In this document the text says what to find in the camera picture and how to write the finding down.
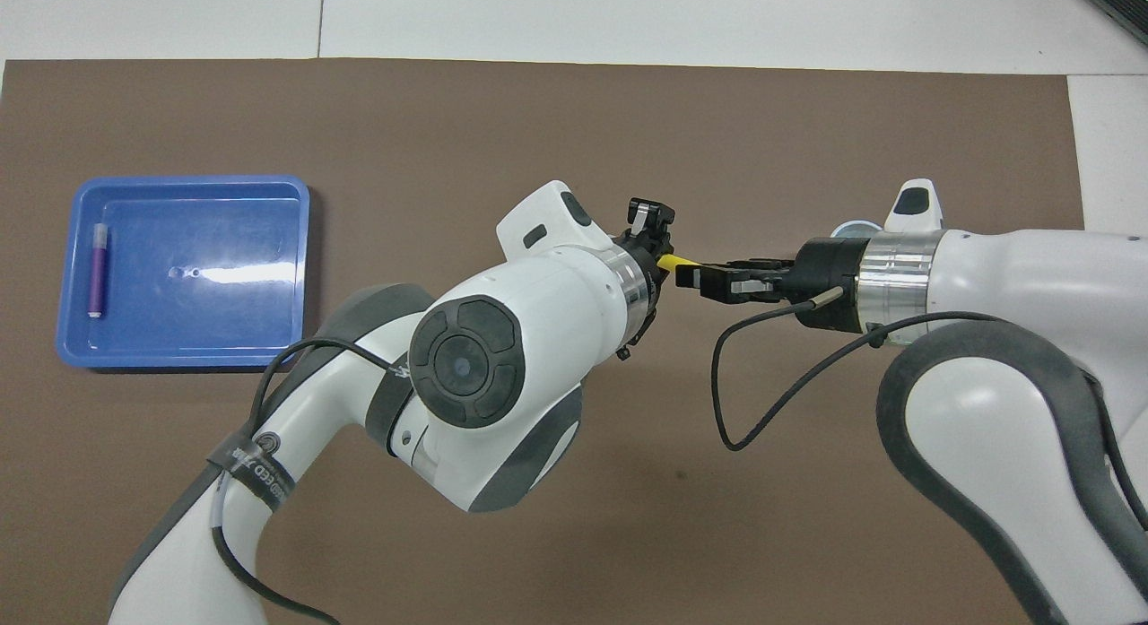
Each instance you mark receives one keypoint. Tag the brown table mat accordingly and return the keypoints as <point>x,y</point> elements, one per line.
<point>448,123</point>

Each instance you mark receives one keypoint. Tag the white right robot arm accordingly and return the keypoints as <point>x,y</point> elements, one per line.
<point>1004,410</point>

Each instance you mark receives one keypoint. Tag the grey ribbed device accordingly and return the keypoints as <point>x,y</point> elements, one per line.
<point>1121,2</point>

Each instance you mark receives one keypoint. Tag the yellow pen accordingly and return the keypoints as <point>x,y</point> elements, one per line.
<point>673,261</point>

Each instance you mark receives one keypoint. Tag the blue plastic tray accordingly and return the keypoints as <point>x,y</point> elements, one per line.
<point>224,320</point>

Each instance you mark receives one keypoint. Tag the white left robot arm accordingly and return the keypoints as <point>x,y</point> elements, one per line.
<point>502,356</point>

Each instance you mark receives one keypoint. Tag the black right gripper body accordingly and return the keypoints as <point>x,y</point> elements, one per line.
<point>830,266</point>

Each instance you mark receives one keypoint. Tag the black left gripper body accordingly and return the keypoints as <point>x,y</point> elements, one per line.
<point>650,266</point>

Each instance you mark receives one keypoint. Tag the purple pen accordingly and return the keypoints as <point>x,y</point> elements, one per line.
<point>97,275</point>

